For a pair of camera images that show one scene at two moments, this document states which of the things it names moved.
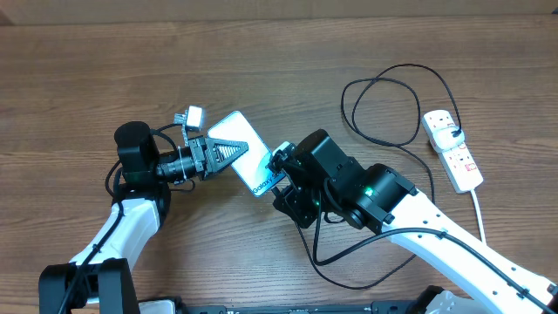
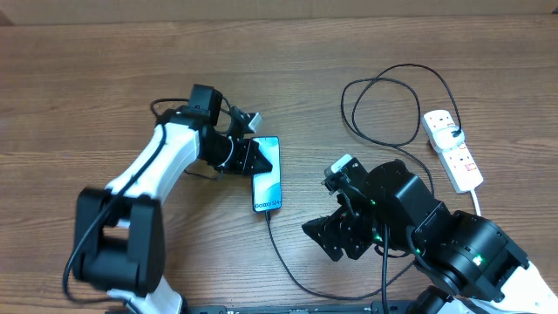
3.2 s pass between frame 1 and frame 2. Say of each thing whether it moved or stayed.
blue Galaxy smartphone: moved
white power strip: stayed
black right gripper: moved
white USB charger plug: stayed
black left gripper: moved
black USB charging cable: moved
